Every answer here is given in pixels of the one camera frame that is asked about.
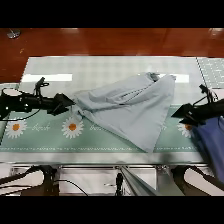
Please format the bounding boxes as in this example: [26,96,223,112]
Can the blue garment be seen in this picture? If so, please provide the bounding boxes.
[191,115,224,185]

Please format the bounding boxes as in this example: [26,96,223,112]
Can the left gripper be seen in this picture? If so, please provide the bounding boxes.
[46,92,76,117]

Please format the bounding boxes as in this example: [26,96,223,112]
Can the light grey T-shirt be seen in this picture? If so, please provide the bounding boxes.
[67,71,177,154]

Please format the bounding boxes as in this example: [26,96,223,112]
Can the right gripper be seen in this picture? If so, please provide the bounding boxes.
[171,102,202,127]

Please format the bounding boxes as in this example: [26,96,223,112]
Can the black cable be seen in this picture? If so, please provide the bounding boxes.
[53,179,90,197]
[0,107,43,122]

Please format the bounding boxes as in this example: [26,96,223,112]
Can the silver frame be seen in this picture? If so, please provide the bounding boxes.
[0,162,224,197]

